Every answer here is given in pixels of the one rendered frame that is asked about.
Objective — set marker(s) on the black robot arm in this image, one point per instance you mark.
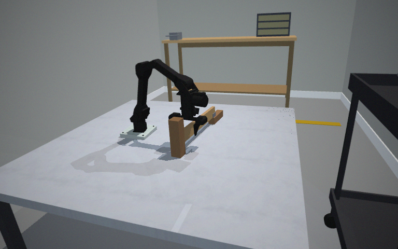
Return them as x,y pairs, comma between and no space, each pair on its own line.
183,83

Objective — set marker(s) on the long wooden rail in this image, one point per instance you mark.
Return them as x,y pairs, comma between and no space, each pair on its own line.
189,129

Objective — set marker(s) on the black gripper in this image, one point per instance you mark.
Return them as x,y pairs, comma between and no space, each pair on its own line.
187,114

